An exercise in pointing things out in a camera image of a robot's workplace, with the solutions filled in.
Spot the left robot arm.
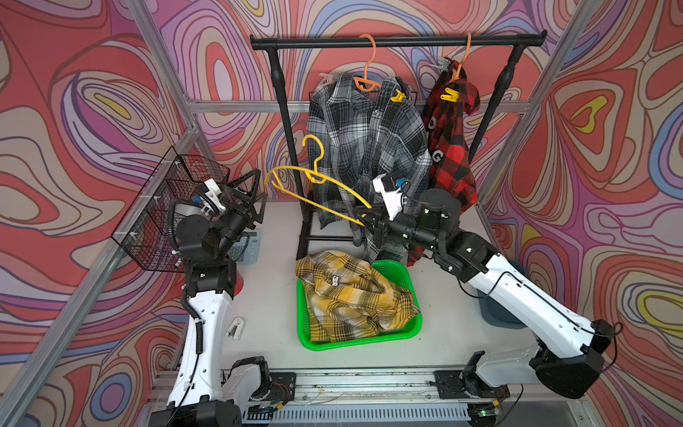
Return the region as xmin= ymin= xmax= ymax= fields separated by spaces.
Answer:
xmin=149 ymin=169 xmax=272 ymax=426

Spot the grey plaid long-sleeve shirt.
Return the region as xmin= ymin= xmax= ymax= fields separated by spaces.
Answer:
xmin=307 ymin=73 xmax=434 ymax=263

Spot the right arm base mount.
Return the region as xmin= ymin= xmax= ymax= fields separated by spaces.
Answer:
xmin=431 ymin=370 xmax=510 ymax=401

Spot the black wire basket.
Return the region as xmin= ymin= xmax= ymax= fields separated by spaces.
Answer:
xmin=111 ymin=148 xmax=231 ymax=273

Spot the orange hanger with red shirt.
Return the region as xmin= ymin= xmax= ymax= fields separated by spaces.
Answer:
xmin=451 ymin=32 xmax=471 ymax=82

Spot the light blue desk calculator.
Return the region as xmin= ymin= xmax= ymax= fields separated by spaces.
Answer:
xmin=229 ymin=230 xmax=261 ymax=265

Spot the grey tape roll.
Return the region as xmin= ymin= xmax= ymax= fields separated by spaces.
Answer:
xmin=172 ymin=202 xmax=204 ymax=217

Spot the yellow clothespin on red shirt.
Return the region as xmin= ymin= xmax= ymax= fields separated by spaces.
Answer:
xmin=440 ymin=87 xmax=460 ymax=103

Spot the yellow plaid long-sleeve shirt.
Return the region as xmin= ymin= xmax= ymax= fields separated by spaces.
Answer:
xmin=295 ymin=250 xmax=420 ymax=343

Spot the white clothespin on table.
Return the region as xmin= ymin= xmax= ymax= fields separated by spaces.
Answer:
xmin=226 ymin=317 xmax=245 ymax=341

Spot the green plastic basket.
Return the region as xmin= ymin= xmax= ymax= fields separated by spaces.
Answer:
xmin=296 ymin=260 xmax=423 ymax=352

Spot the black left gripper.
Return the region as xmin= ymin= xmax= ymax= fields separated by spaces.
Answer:
xmin=209 ymin=176 xmax=266 ymax=265

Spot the red plaid long-sleeve shirt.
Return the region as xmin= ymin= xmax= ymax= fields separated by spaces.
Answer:
xmin=407 ymin=57 xmax=481 ymax=268

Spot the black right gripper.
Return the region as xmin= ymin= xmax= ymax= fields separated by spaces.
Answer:
xmin=352 ymin=201 xmax=442 ymax=253

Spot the black clothes rack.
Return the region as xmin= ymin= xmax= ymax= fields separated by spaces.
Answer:
xmin=250 ymin=29 xmax=549 ymax=263

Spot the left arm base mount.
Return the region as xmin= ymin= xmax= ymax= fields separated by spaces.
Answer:
xmin=249 ymin=371 xmax=297 ymax=405

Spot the dark teal bin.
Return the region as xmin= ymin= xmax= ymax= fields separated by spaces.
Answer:
xmin=477 ymin=289 xmax=526 ymax=330

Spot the orange hanger with grey shirt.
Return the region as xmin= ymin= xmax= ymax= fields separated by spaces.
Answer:
xmin=353 ymin=34 xmax=382 ymax=93

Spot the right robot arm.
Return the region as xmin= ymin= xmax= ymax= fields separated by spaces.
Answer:
xmin=356 ymin=189 xmax=616 ymax=400

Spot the red plastic cup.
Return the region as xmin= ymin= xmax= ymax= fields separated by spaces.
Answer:
xmin=234 ymin=270 xmax=244 ymax=296

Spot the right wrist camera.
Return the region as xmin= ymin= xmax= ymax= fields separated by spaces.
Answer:
xmin=373 ymin=174 xmax=410 ymax=221

